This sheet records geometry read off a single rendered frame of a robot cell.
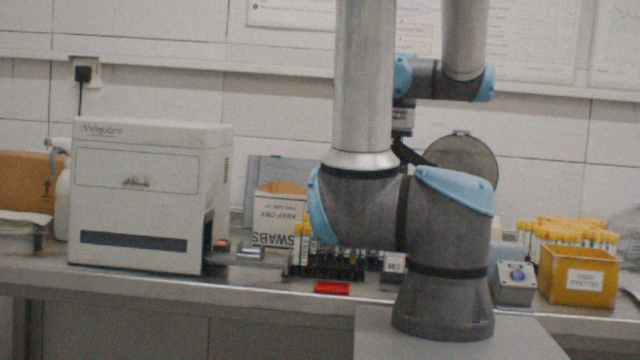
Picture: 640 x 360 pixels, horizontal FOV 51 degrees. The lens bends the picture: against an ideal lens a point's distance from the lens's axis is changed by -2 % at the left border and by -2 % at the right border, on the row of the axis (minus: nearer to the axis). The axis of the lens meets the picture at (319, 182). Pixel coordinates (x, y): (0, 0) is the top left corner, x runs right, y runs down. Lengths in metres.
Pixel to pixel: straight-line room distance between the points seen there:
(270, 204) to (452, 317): 0.76
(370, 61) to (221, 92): 1.08
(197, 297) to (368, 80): 0.60
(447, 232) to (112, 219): 0.71
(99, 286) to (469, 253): 0.75
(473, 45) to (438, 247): 0.35
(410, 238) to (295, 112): 1.04
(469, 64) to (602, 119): 0.94
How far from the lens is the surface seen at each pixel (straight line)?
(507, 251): 1.46
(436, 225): 0.95
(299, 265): 1.42
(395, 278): 1.38
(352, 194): 0.95
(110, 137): 1.39
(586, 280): 1.43
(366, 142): 0.95
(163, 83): 2.02
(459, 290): 0.97
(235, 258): 1.37
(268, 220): 1.62
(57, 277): 1.42
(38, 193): 1.83
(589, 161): 2.04
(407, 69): 1.22
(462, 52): 1.14
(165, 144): 1.35
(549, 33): 2.00
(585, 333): 1.38
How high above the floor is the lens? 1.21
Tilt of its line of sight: 6 degrees down
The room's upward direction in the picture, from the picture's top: 4 degrees clockwise
